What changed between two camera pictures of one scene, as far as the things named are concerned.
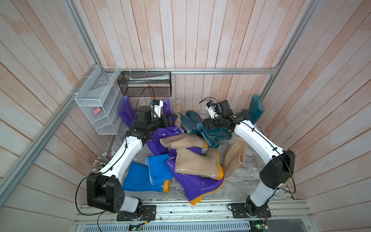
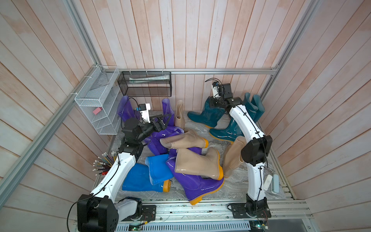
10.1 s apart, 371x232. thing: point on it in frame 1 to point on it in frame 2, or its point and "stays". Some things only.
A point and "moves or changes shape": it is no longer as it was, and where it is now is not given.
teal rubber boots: x=212 y=136 moves or changes shape
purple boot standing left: x=126 y=111 stays
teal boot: x=190 y=121 moves or changes shape
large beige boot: x=209 y=165 stays
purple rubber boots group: x=195 y=187 stays
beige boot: x=183 y=140 stays
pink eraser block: x=97 y=110 stays
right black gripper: x=207 y=122 to x=211 y=102
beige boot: x=234 y=155 stays
